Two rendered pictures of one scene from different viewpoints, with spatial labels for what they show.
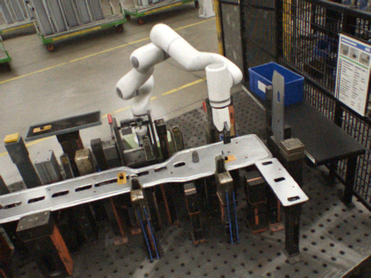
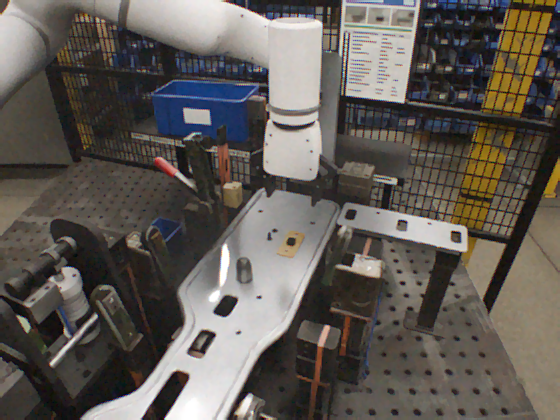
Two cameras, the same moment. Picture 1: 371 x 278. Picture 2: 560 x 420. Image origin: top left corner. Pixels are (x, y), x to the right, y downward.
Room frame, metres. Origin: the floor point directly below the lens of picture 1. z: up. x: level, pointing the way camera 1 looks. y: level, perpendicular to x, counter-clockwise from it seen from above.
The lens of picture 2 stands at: (0.99, 0.41, 1.53)
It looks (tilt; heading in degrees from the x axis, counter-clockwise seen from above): 34 degrees down; 298
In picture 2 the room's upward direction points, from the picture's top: straight up
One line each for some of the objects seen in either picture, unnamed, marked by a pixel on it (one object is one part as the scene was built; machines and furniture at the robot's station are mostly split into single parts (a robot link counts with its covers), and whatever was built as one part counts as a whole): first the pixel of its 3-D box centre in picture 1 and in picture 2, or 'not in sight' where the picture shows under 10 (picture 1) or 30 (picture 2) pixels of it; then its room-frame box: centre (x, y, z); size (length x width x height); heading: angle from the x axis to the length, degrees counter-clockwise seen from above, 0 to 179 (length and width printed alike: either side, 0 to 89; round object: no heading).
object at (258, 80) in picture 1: (275, 84); (207, 109); (1.76, -0.54, 1.10); 0.30 x 0.17 x 0.13; 14
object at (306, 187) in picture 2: (277, 167); (308, 226); (1.34, -0.42, 0.85); 0.12 x 0.03 x 0.30; 7
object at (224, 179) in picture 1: (226, 207); (350, 324); (1.11, -0.12, 0.87); 0.12 x 0.09 x 0.35; 7
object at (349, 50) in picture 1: (353, 74); (375, 48); (1.29, -0.72, 1.30); 0.23 x 0.02 x 0.31; 7
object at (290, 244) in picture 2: (225, 158); (291, 241); (1.27, -0.16, 1.01); 0.08 x 0.04 x 0.01; 97
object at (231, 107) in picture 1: (233, 141); (228, 217); (1.48, -0.24, 0.95); 0.03 x 0.01 x 0.50; 97
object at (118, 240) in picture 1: (112, 209); not in sight; (1.25, 0.38, 0.84); 0.17 x 0.06 x 0.29; 7
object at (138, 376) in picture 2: (155, 182); (148, 387); (1.39, 0.18, 0.84); 0.04 x 0.03 x 0.29; 97
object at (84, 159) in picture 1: (93, 185); not in sight; (1.39, 0.48, 0.89); 0.13 x 0.11 x 0.38; 7
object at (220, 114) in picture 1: (221, 113); (293, 144); (1.27, -0.16, 1.23); 0.10 x 0.07 x 0.11; 7
